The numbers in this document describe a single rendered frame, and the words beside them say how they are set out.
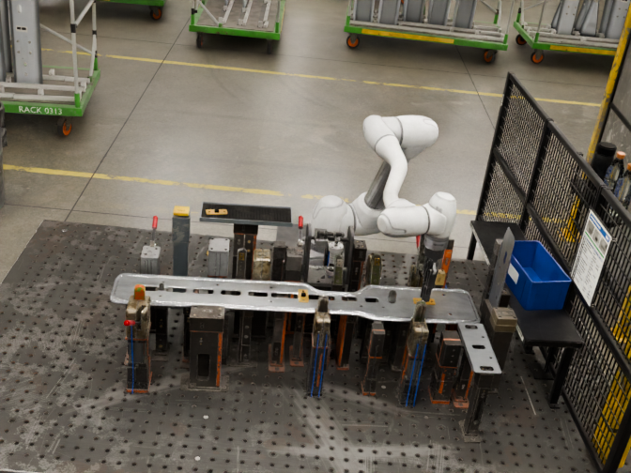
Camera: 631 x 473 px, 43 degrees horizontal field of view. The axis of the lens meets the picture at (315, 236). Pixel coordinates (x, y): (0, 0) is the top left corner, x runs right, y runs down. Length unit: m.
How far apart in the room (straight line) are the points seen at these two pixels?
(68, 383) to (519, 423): 1.67
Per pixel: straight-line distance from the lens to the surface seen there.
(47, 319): 3.43
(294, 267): 3.15
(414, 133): 3.31
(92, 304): 3.50
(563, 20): 10.47
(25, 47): 7.03
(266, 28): 9.12
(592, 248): 3.04
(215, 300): 2.98
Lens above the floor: 2.69
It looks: 30 degrees down
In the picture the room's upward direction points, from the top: 6 degrees clockwise
